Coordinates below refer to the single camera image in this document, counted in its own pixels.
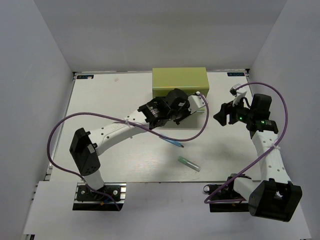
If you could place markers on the right blue corner label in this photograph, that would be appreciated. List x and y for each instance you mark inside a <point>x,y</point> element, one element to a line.
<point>235,74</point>

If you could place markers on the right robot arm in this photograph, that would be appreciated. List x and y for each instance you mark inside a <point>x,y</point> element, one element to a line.
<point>275,196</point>

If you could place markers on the left blue corner label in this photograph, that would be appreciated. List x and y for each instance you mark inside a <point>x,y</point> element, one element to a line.
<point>85,77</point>

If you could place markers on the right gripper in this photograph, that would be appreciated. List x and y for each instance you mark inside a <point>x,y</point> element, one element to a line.
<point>230,108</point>

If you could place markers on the blue corner label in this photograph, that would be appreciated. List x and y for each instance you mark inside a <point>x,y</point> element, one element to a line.
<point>235,74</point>
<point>85,77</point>

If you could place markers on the green metal drawer box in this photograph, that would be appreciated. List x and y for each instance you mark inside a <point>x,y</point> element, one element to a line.
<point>176,81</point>

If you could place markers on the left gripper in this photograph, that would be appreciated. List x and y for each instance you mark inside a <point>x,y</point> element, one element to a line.
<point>185,105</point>

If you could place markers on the green cap lead case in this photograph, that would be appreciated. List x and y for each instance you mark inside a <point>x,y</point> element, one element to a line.
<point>189,164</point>

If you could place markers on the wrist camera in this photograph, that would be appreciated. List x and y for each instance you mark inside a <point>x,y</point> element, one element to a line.
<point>238,92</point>
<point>196,102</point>

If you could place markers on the blue utility knife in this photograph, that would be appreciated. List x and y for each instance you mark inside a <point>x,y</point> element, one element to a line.
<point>173,142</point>

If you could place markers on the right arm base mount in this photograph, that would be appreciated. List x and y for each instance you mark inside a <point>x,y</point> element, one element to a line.
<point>233,197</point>

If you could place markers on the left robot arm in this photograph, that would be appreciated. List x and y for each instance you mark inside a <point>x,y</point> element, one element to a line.
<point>87,146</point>

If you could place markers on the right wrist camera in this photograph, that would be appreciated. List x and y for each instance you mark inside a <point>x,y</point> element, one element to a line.
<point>238,92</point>

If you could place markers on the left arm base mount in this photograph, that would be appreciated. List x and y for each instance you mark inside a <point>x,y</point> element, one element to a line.
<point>87,200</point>

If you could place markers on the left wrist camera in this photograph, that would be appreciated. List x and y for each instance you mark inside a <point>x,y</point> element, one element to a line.
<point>196,102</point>

